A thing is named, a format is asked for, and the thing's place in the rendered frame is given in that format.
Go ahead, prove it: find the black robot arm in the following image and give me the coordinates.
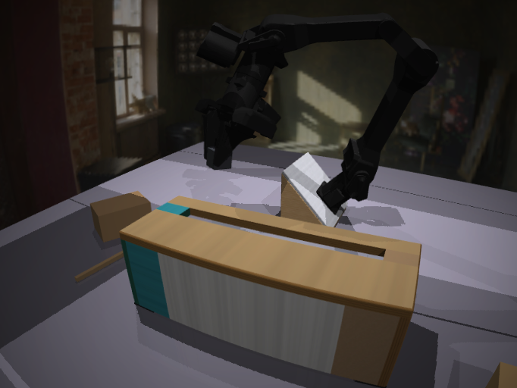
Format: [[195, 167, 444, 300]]
[[196, 12, 439, 214]]

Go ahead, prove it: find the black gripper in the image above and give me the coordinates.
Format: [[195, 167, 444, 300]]
[[195, 72, 277, 166]]

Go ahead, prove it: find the tan wooden bar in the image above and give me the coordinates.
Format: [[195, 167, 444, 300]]
[[75, 251, 124, 282]]

